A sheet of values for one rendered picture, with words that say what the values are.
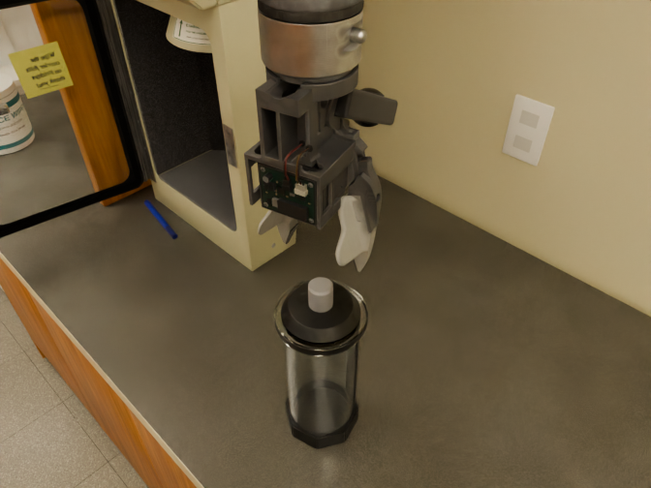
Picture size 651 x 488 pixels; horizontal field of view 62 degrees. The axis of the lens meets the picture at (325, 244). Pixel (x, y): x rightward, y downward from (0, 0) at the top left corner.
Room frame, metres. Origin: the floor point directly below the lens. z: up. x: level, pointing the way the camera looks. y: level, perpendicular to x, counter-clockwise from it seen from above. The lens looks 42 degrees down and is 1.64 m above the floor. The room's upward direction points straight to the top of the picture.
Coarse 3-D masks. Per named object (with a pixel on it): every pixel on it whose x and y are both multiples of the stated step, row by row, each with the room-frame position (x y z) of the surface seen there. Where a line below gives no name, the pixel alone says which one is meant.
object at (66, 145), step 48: (48, 0) 0.87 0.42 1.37; (0, 48) 0.82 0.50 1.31; (48, 48) 0.86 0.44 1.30; (0, 96) 0.80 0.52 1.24; (48, 96) 0.84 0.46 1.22; (96, 96) 0.89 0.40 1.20; (0, 144) 0.78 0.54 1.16; (48, 144) 0.83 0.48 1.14; (96, 144) 0.87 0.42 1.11; (0, 192) 0.77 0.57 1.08; (48, 192) 0.81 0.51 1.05
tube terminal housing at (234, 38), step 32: (160, 0) 0.81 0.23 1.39; (224, 0) 0.72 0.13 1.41; (256, 0) 0.75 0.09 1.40; (224, 32) 0.71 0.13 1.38; (256, 32) 0.75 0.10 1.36; (128, 64) 0.91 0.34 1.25; (224, 64) 0.71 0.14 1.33; (256, 64) 0.75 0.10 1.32; (224, 96) 0.72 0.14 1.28; (256, 128) 0.74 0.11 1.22; (160, 192) 0.91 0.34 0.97; (192, 224) 0.84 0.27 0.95; (256, 224) 0.72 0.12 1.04; (256, 256) 0.72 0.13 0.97
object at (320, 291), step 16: (304, 288) 0.44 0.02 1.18; (320, 288) 0.41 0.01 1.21; (336, 288) 0.44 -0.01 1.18; (288, 304) 0.42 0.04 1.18; (304, 304) 0.41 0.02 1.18; (320, 304) 0.40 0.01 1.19; (336, 304) 0.41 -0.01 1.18; (352, 304) 0.41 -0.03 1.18; (288, 320) 0.40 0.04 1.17; (304, 320) 0.39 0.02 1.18; (320, 320) 0.39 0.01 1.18; (336, 320) 0.39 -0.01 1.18; (352, 320) 0.40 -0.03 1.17; (304, 336) 0.38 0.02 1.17; (320, 336) 0.37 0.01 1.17; (336, 336) 0.38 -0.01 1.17
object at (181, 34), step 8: (176, 24) 0.83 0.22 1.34; (184, 24) 0.82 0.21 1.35; (192, 24) 0.81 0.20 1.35; (168, 32) 0.85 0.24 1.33; (176, 32) 0.82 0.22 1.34; (184, 32) 0.81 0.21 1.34; (192, 32) 0.81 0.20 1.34; (200, 32) 0.80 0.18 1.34; (168, 40) 0.84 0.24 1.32; (176, 40) 0.82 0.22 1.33; (184, 40) 0.81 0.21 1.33; (192, 40) 0.80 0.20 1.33; (200, 40) 0.80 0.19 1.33; (208, 40) 0.80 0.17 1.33; (184, 48) 0.80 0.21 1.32; (192, 48) 0.80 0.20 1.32; (200, 48) 0.79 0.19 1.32; (208, 48) 0.79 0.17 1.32
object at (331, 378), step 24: (360, 312) 0.42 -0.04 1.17; (288, 336) 0.38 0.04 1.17; (288, 360) 0.39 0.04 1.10; (312, 360) 0.37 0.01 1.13; (336, 360) 0.37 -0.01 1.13; (288, 384) 0.40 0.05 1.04; (312, 384) 0.37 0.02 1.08; (336, 384) 0.37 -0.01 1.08; (312, 408) 0.37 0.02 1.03; (336, 408) 0.37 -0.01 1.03; (312, 432) 0.37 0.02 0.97
